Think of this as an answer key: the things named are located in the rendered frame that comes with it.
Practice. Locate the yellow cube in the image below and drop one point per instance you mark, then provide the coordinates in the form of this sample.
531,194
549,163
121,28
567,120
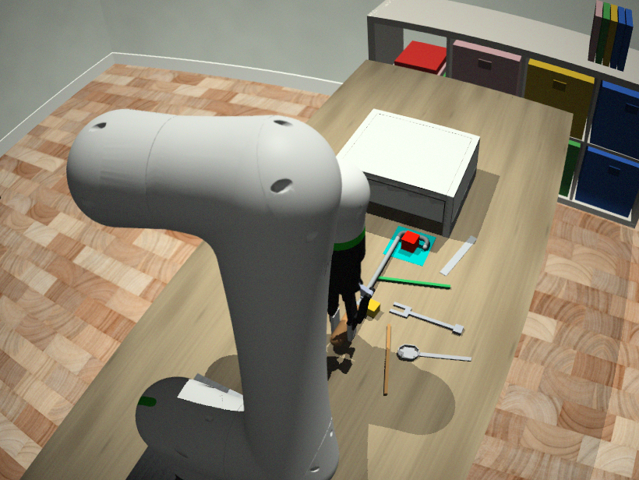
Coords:
373,308

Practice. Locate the tool with orange wooden handle and grey metal rod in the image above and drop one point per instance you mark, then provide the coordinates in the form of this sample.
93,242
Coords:
340,334

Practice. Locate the small white cabinet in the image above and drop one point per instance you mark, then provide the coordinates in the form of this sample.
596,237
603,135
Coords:
414,166

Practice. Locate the teal square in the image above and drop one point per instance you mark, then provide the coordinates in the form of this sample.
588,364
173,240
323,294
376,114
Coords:
419,256

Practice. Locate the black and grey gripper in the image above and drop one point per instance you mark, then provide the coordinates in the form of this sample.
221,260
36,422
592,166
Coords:
352,278

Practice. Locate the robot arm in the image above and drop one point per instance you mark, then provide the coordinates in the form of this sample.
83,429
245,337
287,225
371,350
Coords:
264,192

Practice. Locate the grey metal spoon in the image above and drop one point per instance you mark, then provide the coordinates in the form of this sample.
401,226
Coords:
408,351

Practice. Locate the white flat bar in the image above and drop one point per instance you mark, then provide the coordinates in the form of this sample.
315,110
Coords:
455,259

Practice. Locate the grey combination wrench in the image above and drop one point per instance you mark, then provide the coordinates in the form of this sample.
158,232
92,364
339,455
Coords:
457,329

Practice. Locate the green long thin bar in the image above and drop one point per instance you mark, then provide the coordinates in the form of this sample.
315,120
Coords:
420,283

